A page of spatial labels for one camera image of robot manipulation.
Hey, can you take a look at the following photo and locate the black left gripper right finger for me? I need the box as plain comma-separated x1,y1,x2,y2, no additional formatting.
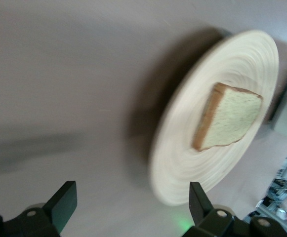
182,182,244,237

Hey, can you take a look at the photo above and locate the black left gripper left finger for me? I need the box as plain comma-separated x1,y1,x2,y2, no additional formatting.
2,181,78,237

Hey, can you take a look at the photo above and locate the round light wooden plate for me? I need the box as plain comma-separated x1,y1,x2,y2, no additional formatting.
149,29,280,207

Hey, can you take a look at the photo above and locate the brown bread toast slice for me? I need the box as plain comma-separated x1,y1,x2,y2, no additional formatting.
192,82,263,152

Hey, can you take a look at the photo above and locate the cluttered metal shelf rack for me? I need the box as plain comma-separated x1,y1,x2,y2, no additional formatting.
255,142,287,231

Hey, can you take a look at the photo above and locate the brown table cover mat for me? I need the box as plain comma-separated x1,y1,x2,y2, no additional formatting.
0,0,287,237

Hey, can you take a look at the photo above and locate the dark metal frame bar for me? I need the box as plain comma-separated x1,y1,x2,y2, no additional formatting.
269,54,287,129

